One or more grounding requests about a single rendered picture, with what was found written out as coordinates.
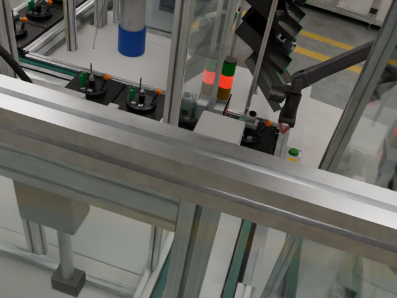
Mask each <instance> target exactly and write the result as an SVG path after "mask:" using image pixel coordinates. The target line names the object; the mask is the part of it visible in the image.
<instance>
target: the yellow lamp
mask: <svg viewBox="0 0 397 298"><path fill-rule="evenodd" d="M231 88H232V87H231ZM231 88H229V89H224V88H221V87H220V86H219V87H218V91H217V96H216V97H217V98H219V99H221V100H227V99H229V96H230V91H231Z"/></svg>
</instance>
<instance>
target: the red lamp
mask: <svg viewBox="0 0 397 298"><path fill-rule="evenodd" d="M233 78H234V76H232V77H227V76H224V75H222V74H221V76H220V82H219V86H220V87H221V88H224V89H229V88H231V87H232V83H233Z"/></svg>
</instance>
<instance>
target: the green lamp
mask: <svg viewBox="0 0 397 298"><path fill-rule="evenodd" d="M236 65H237V63H236V64H227V63H225V62H223V67H222V72H221V74H222V75H224V76H227V77H232V76H234V75H235V70H236Z"/></svg>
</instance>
